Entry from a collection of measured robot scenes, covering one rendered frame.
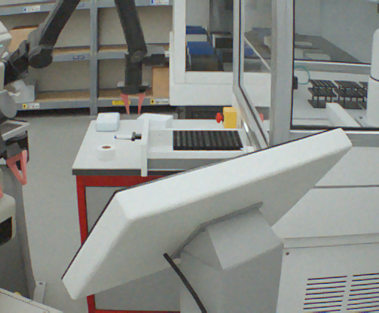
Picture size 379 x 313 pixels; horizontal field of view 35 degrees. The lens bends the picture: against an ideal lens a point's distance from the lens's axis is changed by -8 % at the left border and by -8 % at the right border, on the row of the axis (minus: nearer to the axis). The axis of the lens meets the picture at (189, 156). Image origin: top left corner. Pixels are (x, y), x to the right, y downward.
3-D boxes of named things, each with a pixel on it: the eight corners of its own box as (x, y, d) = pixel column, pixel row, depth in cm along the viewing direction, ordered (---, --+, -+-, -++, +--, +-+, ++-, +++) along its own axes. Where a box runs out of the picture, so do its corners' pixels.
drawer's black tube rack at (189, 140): (173, 165, 203) (173, 146, 201) (172, 147, 219) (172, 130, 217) (242, 165, 204) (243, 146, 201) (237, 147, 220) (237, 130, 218)
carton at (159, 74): (152, 97, 581) (152, 68, 571) (150, 90, 610) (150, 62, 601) (196, 97, 584) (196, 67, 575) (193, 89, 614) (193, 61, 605)
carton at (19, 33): (8, 59, 553) (8, 30, 544) (14, 53, 583) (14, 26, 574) (48, 56, 557) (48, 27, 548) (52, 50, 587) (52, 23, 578)
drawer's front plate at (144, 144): (141, 176, 198) (141, 143, 194) (144, 147, 225) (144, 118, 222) (147, 176, 198) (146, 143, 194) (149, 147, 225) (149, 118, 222)
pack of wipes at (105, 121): (118, 131, 264) (117, 121, 262) (95, 132, 263) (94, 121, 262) (119, 121, 278) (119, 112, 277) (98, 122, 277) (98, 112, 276)
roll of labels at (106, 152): (119, 158, 232) (119, 147, 231) (103, 162, 228) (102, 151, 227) (110, 153, 237) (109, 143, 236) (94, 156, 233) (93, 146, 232)
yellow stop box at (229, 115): (223, 130, 239) (223, 111, 237) (221, 124, 246) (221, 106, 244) (236, 130, 240) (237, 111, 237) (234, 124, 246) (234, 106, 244)
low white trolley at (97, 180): (88, 336, 247) (71, 168, 222) (100, 268, 305) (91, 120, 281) (225, 337, 248) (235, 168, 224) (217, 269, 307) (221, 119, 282)
